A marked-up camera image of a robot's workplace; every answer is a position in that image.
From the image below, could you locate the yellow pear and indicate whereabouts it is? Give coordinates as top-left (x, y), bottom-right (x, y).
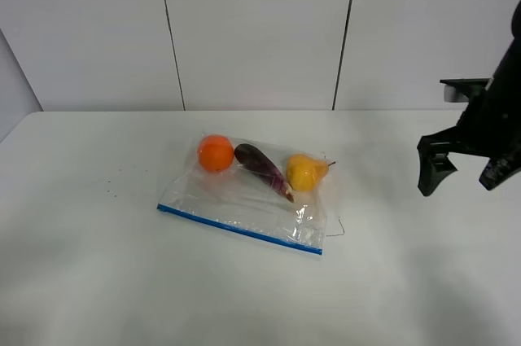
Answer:
top-left (286, 154), bottom-right (335, 192)

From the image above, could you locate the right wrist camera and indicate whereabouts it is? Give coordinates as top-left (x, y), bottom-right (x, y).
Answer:
top-left (440, 78), bottom-right (489, 103)

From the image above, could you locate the orange fruit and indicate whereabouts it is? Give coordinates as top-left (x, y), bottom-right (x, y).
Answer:
top-left (197, 134), bottom-right (234, 173)

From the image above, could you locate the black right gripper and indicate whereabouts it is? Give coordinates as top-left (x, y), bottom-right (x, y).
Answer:
top-left (417, 42), bottom-right (521, 197)

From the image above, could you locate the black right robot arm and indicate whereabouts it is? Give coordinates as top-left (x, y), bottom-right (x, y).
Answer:
top-left (417, 7), bottom-right (520, 197)

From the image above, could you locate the clear zip bag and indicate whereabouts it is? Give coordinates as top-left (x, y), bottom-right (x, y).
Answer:
top-left (157, 134), bottom-right (331, 255)

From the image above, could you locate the purple eggplant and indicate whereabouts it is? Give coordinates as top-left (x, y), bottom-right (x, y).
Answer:
top-left (234, 143), bottom-right (295, 203)

